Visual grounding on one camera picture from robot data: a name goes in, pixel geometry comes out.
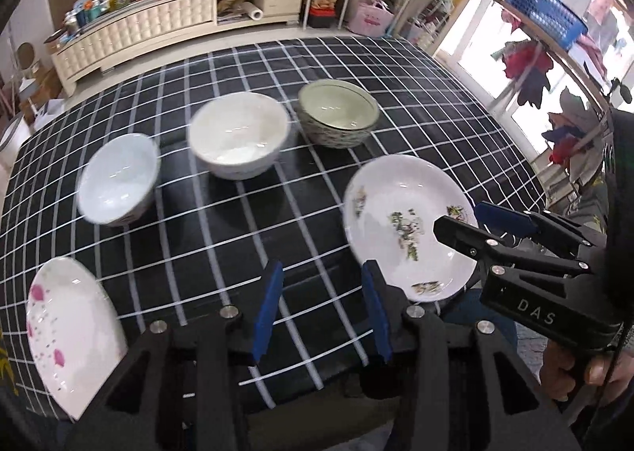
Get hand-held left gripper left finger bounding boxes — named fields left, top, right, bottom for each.
left=64, top=260, right=285, bottom=451

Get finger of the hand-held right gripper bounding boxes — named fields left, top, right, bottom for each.
left=433, top=216, right=592, bottom=276
left=474, top=202, right=595, bottom=264

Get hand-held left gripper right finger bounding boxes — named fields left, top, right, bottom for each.
left=361, top=260, right=580, bottom=451

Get bear print white plate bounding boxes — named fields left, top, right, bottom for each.
left=343, top=155, right=481, bottom=304

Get large white bowl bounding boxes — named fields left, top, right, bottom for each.
left=188, top=92, right=290, bottom=180

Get green patterned bowl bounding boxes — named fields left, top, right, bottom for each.
left=298, top=79, right=380, bottom=149

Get pink flower white plate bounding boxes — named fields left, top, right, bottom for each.
left=26, top=257, right=130, bottom=422

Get small pale blue bowl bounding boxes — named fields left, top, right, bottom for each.
left=76, top=133, right=162, bottom=227

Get person's right hand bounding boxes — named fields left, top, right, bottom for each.
left=540, top=327, right=630, bottom=401

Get black checkered tablecloth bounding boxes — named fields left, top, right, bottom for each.
left=0, top=35, right=550, bottom=424

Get grey hanging garment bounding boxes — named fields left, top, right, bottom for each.
left=542, top=87, right=612, bottom=184

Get red hanging clothes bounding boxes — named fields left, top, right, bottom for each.
left=490, top=40, right=554, bottom=105

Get wooden drying rack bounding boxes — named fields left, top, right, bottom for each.
left=488, top=0, right=615, bottom=120

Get blue plastic basket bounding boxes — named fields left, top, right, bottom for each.
left=508, top=0, right=588, bottom=53

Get pink bag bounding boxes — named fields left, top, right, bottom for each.
left=349, top=0, right=395, bottom=38

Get cream tufted cabinet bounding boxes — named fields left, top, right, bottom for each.
left=50, top=0, right=305, bottom=97

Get cardboard box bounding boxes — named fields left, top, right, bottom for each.
left=20, top=69, right=65, bottom=115

